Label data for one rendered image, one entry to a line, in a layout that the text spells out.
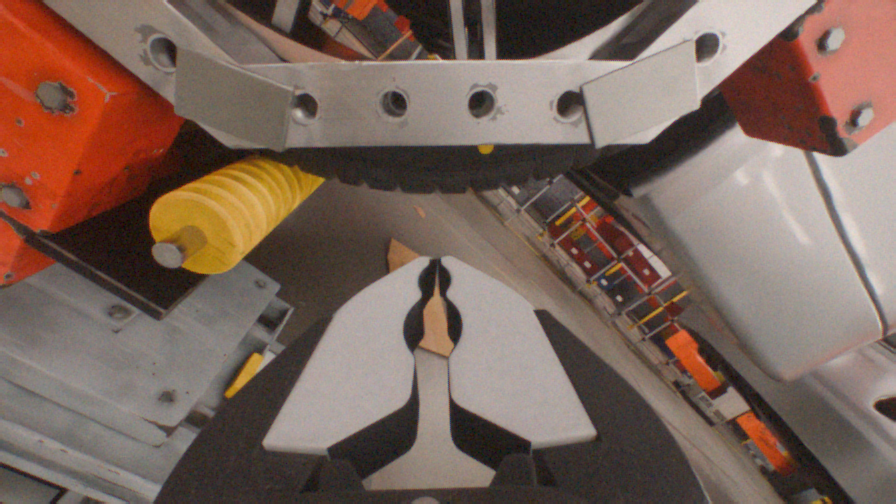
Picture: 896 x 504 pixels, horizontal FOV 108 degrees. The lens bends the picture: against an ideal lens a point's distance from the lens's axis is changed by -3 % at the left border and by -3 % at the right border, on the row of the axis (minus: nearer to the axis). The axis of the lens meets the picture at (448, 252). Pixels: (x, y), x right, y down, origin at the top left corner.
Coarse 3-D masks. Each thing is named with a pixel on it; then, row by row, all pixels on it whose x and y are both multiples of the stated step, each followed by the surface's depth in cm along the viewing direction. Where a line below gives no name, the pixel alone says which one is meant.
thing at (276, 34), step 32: (224, 0) 22; (256, 0) 29; (288, 0) 23; (448, 0) 24; (480, 0) 24; (608, 0) 31; (640, 0) 23; (256, 32) 23; (288, 32) 24; (320, 32) 38; (480, 32) 25; (576, 32) 29; (608, 32) 23
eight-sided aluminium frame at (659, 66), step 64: (64, 0) 15; (128, 0) 15; (192, 0) 18; (704, 0) 15; (768, 0) 15; (128, 64) 16; (192, 64) 16; (256, 64) 16; (320, 64) 16; (384, 64) 16; (448, 64) 16; (512, 64) 16; (576, 64) 16; (640, 64) 16; (704, 64) 16; (256, 128) 17; (320, 128) 18; (384, 128) 18; (448, 128) 18; (512, 128) 18; (576, 128) 18; (640, 128) 18
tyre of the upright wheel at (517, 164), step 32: (480, 96) 25; (704, 96) 26; (288, 160) 27; (320, 160) 27; (352, 160) 27; (384, 160) 27; (416, 160) 27; (448, 160) 27; (480, 160) 27; (512, 160) 27; (544, 160) 27; (576, 160) 27; (416, 192) 29; (448, 192) 29
